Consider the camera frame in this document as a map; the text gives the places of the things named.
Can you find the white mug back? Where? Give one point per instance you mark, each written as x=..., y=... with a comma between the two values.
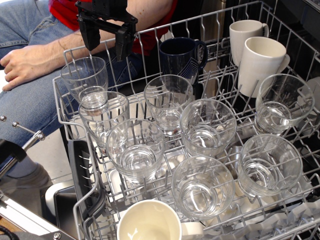
x=240, y=31

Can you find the person's bare hand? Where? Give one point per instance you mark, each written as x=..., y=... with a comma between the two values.
x=31, y=62

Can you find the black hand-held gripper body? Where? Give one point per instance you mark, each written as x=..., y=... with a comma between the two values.
x=106, y=15

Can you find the person's right forearm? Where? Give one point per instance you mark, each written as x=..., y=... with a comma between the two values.
x=74, y=40

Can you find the clear glass front left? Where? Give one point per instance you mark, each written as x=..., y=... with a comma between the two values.
x=136, y=147

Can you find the dark blue mug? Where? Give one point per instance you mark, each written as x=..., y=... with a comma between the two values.
x=184, y=57

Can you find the clear glass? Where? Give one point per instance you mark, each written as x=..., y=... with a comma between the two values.
x=101, y=111
x=87, y=81
x=207, y=127
x=166, y=97
x=268, y=165
x=202, y=187
x=282, y=101
x=136, y=147

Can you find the grey sock foot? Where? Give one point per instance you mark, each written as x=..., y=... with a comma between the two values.
x=25, y=174

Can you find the clear glass centre back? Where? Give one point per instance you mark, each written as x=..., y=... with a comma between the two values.
x=166, y=97

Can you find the clear glass front centre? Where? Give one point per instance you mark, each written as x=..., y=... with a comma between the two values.
x=202, y=187

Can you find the clear glass back left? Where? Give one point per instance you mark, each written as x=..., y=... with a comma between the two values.
x=87, y=81

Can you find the person's left forearm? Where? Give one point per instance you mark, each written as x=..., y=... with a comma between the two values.
x=148, y=12

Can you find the clear glass front right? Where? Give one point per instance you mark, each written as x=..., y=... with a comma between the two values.
x=268, y=165

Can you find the white mug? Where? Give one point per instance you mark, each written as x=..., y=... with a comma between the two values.
x=240, y=31
x=261, y=58

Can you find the red shirt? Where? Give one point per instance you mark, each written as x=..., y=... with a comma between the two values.
x=66, y=12

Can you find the cream mug bottom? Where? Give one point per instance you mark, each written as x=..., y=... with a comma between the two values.
x=155, y=220

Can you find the person's blue jeans leg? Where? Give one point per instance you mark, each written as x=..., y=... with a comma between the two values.
x=24, y=23

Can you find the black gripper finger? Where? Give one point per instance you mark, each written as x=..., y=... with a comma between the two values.
x=124, y=39
x=89, y=32

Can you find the clear glass back right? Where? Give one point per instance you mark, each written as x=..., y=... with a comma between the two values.
x=282, y=101

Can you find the white mug front right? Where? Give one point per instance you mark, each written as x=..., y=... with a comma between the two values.
x=261, y=58

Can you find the grey wire dishwasher rack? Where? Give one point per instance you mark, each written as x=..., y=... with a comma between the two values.
x=291, y=215

